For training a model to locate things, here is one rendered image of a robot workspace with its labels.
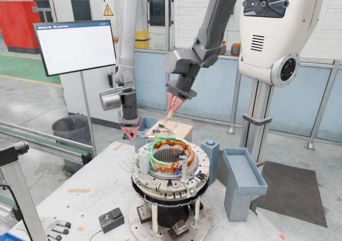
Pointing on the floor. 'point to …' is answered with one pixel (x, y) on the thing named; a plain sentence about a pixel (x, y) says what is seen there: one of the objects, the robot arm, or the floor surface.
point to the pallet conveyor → (49, 148)
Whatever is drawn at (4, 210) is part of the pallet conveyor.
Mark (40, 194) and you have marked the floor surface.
